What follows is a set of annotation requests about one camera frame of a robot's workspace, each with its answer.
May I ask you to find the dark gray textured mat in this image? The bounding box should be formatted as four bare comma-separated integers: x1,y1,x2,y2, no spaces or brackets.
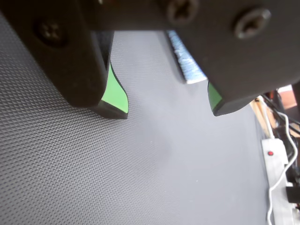
0,11,274,225

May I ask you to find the black power plug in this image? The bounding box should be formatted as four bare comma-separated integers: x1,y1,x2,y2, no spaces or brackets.
285,186,300,203

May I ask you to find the thin white cable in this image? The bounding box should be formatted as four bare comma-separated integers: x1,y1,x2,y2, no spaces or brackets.
266,112,299,225

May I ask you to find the brown carton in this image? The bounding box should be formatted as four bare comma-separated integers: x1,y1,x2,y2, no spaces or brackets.
277,85,297,109

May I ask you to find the white power strip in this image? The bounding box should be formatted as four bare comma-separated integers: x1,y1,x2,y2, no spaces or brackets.
261,138,300,225

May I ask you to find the light blue yarn block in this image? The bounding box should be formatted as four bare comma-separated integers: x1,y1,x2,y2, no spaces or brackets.
166,30,208,84

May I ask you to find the black cable bundle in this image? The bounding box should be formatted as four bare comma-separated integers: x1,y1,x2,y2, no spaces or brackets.
261,88,300,135

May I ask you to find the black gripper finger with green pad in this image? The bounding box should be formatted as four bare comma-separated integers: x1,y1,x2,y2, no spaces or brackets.
0,0,129,120
164,0,300,117

